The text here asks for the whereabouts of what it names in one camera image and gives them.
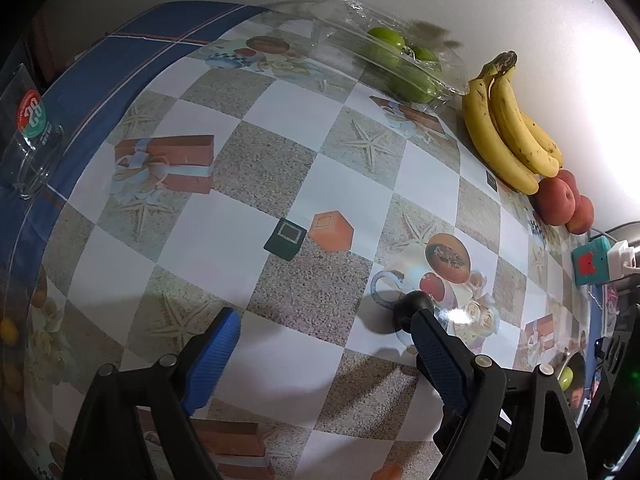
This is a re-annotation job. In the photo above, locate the bowl with green fruit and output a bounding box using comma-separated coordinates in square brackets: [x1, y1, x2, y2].
[547, 350, 593, 423]

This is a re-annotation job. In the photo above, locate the red peach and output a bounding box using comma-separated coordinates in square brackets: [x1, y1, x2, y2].
[535, 176, 577, 226]

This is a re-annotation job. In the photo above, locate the red apple, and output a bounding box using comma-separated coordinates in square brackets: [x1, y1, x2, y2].
[556, 169, 581, 201]
[566, 195, 596, 236]

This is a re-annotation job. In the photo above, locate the clear glass mug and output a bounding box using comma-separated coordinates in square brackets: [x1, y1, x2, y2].
[0, 63, 66, 201]

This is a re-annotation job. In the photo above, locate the yellow banana bunch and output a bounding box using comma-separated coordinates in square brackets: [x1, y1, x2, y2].
[461, 50, 564, 196]

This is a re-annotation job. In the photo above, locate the checkered printed tablecloth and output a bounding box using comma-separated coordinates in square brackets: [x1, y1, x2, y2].
[20, 0, 608, 480]

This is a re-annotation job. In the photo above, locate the dark plum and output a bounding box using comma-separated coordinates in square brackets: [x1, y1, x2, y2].
[393, 290, 435, 333]

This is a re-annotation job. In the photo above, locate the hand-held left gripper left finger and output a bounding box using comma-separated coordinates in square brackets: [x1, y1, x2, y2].
[62, 307, 242, 480]

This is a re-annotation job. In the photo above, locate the red apple, middle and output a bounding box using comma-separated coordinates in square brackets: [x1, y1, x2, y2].
[556, 169, 581, 201]

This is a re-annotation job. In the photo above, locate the clear box of kumquats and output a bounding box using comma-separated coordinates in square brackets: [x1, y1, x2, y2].
[0, 255, 46, 461]

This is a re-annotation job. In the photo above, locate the pile of kumquats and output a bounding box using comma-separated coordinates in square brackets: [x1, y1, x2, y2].
[0, 317, 26, 396]

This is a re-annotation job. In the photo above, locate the teal plastic box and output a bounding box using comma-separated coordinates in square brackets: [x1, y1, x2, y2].
[571, 239, 613, 288]

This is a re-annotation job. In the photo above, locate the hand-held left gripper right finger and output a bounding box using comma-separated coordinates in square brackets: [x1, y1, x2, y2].
[410, 308, 588, 480]

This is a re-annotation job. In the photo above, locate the clear plastic fruit package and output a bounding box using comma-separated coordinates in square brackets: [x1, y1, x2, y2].
[300, 0, 471, 111]

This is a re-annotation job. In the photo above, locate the red apple, right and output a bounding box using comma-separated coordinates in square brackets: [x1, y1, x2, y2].
[566, 195, 596, 236]

